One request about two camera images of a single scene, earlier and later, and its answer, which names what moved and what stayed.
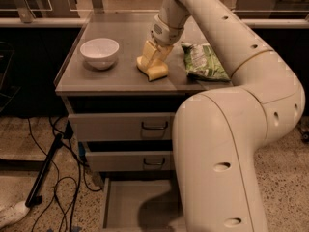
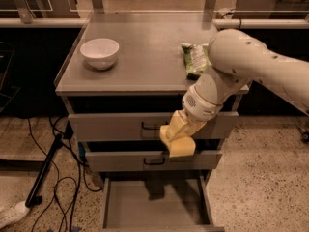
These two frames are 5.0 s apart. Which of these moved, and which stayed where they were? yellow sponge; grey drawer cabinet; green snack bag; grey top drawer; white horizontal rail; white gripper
Moved: white gripper; yellow sponge
Stayed: grey top drawer; green snack bag; white horizontal rail; grey drawer cabinet
